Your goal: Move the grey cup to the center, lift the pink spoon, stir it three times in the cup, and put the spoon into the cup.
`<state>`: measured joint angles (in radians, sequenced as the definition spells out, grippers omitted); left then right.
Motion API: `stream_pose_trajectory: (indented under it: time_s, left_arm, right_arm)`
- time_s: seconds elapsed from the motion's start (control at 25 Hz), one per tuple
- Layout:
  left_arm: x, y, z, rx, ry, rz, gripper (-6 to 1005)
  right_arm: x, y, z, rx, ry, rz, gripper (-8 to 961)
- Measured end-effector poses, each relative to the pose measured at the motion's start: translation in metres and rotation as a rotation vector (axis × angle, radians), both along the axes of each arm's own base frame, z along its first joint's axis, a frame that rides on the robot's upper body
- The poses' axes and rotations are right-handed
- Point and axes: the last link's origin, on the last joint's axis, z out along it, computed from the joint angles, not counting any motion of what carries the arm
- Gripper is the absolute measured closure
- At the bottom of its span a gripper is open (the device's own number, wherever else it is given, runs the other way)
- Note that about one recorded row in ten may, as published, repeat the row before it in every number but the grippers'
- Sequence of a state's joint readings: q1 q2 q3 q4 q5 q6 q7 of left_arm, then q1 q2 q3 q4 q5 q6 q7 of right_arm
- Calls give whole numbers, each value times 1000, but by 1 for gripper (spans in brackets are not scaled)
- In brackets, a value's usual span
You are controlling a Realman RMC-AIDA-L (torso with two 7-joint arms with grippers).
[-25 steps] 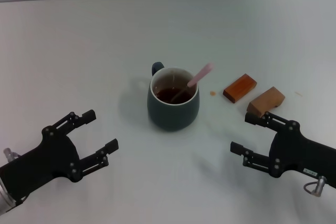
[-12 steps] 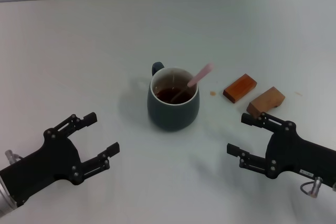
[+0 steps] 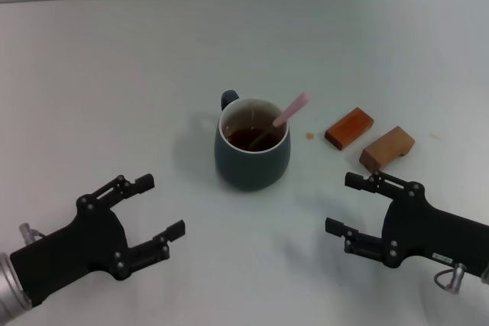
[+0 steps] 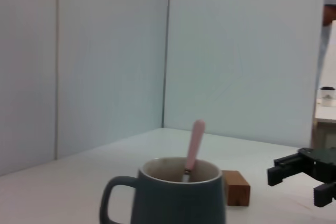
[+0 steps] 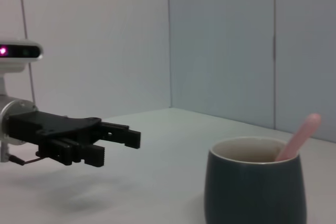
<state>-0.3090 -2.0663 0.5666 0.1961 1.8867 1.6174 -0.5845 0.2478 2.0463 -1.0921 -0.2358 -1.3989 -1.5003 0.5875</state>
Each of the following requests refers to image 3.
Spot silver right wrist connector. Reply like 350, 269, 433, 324
432, 263, 466, 295

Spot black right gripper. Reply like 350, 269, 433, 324
324, 170, 489, 278

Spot reddish brown wooden block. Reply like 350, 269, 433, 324
324, 107, 375, 151

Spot dark tea liquid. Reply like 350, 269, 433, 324
225, 128, 282, 153

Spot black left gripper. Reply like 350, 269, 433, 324
9, 173, 187, 308

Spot pink handled metal spoon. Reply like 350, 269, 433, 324
248, 92, 315, 150

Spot light brown wooden block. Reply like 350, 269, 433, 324
358, 125, 416, 174

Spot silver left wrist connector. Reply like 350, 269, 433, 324
18, 221, 47, 245

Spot grey ceramic mug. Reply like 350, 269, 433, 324
213, 89, 291, 192

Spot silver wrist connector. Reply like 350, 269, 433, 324
432, 263, 466, 295
18, 221, 47, 245

